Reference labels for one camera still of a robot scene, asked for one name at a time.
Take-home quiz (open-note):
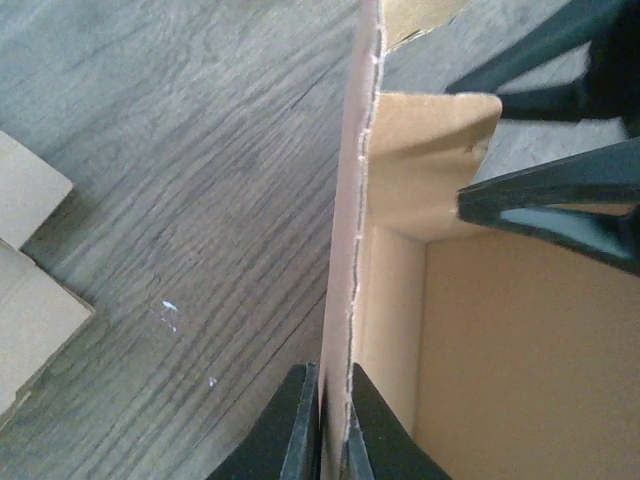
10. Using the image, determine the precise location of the stack of flat cardboard blanks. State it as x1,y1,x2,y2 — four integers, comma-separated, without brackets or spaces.
1,133,94,424

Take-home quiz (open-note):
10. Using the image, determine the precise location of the cardboard box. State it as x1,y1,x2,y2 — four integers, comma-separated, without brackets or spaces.
319,1,639,479

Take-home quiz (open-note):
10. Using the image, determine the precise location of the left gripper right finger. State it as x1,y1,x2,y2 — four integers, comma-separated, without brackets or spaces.
347,364,450,480

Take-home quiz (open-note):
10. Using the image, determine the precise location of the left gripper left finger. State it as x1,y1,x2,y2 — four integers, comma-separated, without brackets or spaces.
208,363,320,480

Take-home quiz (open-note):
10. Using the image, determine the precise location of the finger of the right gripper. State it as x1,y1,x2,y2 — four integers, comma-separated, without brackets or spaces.
445,1,639,123
457,138,639,275

